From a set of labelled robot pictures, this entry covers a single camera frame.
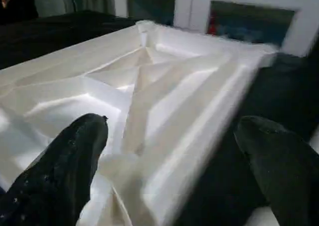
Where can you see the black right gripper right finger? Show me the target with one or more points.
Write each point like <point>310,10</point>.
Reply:
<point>286,171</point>

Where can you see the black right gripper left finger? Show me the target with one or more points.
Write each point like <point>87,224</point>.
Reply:
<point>54,176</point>

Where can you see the white plastic table top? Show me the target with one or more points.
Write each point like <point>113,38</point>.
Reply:
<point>174,86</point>

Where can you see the black mat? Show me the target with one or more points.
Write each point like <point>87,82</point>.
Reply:
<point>49,36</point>

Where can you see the white cabinet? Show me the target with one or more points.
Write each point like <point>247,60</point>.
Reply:
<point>184,1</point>

